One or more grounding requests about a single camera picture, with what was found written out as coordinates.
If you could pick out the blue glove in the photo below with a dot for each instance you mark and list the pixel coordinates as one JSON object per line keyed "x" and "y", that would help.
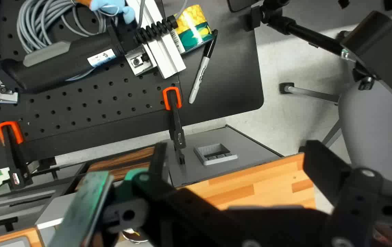
{"x": 110, "y": 6}

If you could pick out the black marker pen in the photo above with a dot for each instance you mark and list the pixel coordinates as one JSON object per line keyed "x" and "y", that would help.
{"x": 203, "y": 66}

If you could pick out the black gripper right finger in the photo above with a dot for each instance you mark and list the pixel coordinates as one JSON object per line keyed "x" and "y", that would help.
{"x": 326, "y": 170}

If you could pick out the orange black bar clamp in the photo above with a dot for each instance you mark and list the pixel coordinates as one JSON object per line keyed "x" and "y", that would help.
{"x": 174, "y": 114}
{"x": 14, "y": 146}

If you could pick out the black camera tripod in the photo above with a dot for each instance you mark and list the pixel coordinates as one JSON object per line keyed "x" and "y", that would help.
{"x": 296, "y": 29}

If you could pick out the black pegboard table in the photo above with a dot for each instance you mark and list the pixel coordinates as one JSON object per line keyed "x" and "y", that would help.
{"x": 114, "y": 104}

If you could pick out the aluminium extrusion bars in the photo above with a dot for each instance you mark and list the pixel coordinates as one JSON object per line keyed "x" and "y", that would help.
{"x": 162, "y": 52}

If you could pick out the grey box with recess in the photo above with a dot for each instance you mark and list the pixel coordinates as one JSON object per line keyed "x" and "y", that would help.
{"x": 232, "y": 148}

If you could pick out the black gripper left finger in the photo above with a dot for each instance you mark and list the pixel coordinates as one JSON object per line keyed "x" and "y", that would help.
{"x": 158, "y": 159}

